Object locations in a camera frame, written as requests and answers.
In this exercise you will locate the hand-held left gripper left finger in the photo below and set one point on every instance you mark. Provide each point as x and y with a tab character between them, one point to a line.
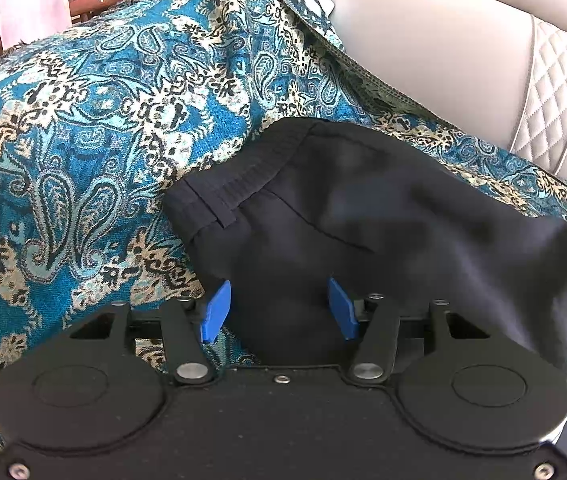
216	312

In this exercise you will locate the teal paisley patterned blanket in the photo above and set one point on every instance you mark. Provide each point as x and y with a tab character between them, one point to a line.
88	160

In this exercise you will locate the beige leather sofa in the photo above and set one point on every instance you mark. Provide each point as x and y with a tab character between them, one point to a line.
438	35

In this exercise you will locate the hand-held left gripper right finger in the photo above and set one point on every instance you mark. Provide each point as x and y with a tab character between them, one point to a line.
343	310

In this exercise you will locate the pale pink cloth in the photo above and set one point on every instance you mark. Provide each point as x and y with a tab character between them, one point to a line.
30	0

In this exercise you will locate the black pants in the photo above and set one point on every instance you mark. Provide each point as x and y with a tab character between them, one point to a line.
413	240

